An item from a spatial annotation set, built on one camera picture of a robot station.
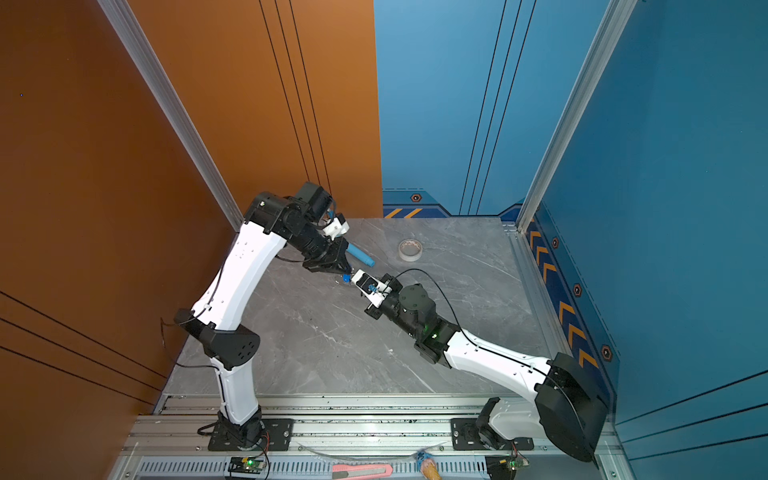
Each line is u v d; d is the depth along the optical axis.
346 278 0.70
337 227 0.68
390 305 0.63
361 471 0.69
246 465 0.71
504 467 0.70
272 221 0.48
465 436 0.72
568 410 0.40
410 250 1.12
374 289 0.59
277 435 0.74
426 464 0.67
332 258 0.62
